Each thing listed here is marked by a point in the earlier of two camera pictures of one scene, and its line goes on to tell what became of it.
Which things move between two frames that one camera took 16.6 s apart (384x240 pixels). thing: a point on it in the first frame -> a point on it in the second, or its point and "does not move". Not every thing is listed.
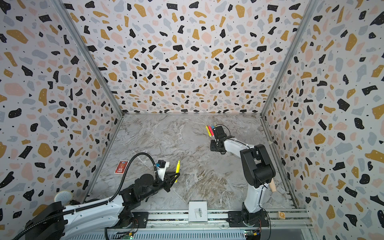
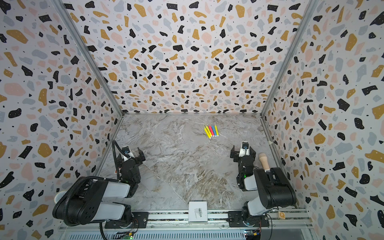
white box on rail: (197, 211) does not move
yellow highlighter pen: (177, 170) -> (207, 133)
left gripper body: (164, 184) -> (135, 164)
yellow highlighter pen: (210, 135) does not move
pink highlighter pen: (213, 135) does not move
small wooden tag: (281, 215) does not move
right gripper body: (216, 144) -> (243, 156)
